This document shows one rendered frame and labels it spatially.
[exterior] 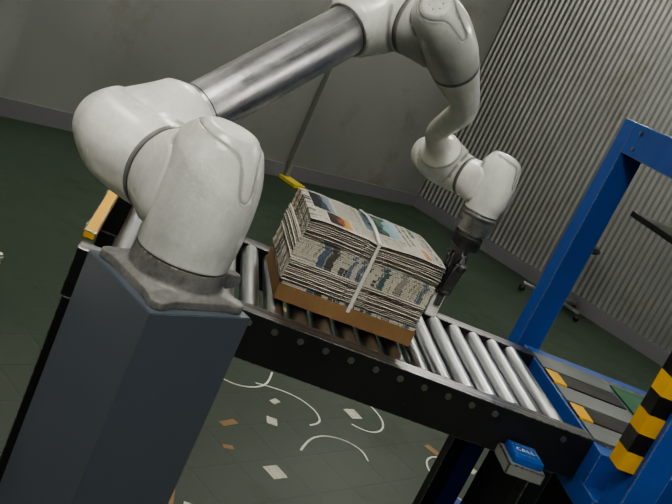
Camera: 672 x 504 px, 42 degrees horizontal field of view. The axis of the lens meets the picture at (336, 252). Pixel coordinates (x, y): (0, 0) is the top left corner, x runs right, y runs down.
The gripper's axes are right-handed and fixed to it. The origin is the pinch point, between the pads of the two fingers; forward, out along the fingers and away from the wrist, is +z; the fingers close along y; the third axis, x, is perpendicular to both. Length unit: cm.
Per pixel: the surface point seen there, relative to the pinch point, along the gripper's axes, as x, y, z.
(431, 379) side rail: 1.7, 17.5, 13.0
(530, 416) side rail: 29.2, 17.5, 13.0
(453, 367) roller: 12.0, 1.5, 13.9
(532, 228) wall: 239, -523, 51
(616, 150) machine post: 49, -52, -52
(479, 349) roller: 25.4, -19.6, 13.5
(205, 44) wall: -83, -438, 9
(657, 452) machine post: 50, 38, 3
